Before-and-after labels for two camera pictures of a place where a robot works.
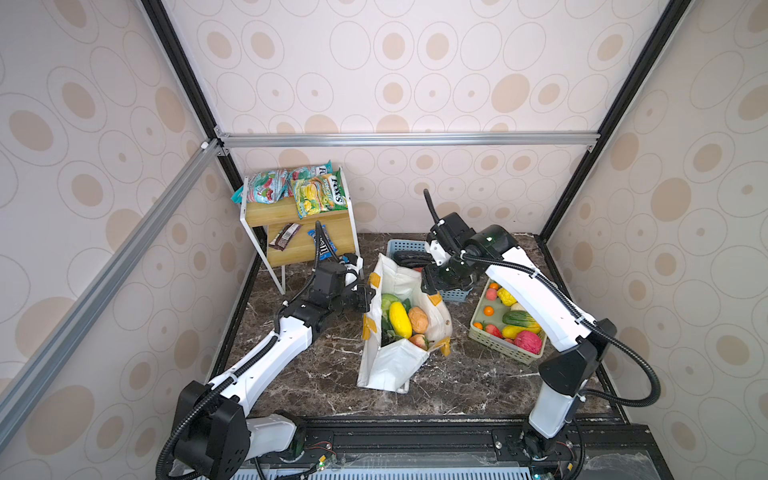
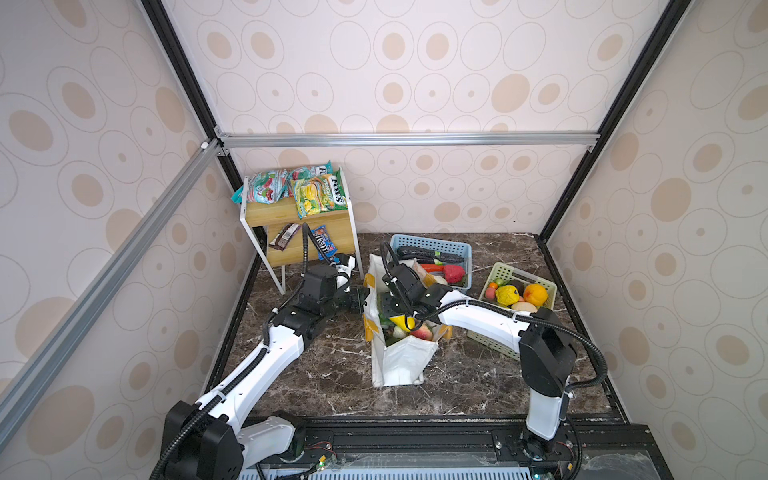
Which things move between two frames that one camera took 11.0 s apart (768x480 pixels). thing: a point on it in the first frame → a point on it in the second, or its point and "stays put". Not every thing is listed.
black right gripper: x=430 y=283 → x=384 y=302
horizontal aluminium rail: x=406 y=140 stays put
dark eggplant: x=413 y=258 stays put
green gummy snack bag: x=267 y=187 stays put
